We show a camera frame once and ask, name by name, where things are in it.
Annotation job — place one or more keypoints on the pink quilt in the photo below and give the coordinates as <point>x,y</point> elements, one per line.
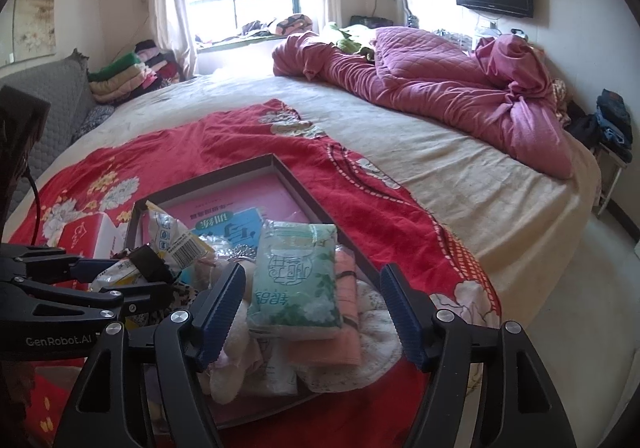
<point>425,78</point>

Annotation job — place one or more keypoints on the pile of dark jeans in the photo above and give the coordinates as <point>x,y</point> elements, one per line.
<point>607,118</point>

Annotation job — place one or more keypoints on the small black case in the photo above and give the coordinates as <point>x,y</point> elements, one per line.
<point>150,265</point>

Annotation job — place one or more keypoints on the white stool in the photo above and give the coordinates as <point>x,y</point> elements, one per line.
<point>612,178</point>

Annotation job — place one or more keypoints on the cream fluffy puffs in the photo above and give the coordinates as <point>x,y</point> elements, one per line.
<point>235,368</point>

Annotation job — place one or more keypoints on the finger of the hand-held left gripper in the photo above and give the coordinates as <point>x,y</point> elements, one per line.
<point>75,303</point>
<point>50,265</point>

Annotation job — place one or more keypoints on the bed with beige sheet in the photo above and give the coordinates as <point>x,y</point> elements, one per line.
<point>450,188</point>

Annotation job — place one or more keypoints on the black box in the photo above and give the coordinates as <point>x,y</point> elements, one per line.
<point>371,21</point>

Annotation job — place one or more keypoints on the red tissue pack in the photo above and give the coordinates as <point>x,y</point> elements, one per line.
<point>80,233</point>

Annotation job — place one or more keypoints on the dark clothes heap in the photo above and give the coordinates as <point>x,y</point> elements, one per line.
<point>260,28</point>

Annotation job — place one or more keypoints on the floral wall painting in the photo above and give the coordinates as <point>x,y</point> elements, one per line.
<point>35,8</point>

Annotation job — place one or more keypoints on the white yellow snack packet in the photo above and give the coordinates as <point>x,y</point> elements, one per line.
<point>175,238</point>

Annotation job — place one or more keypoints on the dark patterned pillow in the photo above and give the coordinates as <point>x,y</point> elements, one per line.
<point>95,120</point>

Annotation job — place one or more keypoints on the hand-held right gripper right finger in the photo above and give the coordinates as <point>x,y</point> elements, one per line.
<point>405,318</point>

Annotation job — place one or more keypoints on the large green tissue pack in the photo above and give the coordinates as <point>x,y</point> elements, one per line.
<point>295,278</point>

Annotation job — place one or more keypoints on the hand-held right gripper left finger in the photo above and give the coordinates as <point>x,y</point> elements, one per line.
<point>220,318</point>

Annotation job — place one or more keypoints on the leopard print cloth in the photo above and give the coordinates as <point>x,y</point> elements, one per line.
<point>175,300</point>

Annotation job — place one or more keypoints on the stack of folded clothes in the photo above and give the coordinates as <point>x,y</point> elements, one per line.
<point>130,73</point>

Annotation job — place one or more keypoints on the clear bag of makeup sponges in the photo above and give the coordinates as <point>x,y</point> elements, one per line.
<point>235,248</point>

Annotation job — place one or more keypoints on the pink packet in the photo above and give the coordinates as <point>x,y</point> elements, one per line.
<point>330,350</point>

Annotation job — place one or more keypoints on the crinkled yellow white wrapper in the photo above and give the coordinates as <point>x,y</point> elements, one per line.
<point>117,273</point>

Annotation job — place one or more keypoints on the green cloth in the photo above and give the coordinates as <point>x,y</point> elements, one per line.
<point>352,40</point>

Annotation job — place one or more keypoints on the pink exercise book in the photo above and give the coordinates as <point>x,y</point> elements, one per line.
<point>240,198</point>

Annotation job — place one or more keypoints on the red floral blanket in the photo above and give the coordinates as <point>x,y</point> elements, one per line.
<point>250,138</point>

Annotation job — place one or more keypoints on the patterned orange cushion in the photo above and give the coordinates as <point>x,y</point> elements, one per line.
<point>295,24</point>

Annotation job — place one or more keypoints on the grey quilted headboard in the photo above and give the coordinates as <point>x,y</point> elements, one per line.
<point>67,88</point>

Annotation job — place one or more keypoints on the shallow dark box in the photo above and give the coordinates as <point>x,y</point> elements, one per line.
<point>200,184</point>

